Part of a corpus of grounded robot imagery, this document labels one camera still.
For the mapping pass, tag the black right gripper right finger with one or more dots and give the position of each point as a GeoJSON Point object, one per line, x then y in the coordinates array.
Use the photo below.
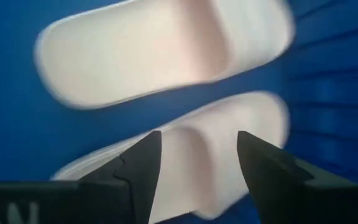
{"type": "Point", "coordinates": [291, 202]}

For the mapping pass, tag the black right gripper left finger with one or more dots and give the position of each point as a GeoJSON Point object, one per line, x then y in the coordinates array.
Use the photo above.
{"type": "Point", "coordinates": [73, 202]}

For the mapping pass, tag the blue plastic bin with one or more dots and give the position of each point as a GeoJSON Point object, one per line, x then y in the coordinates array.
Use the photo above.
{"type": "Point", "coordinates": [11, 93]}

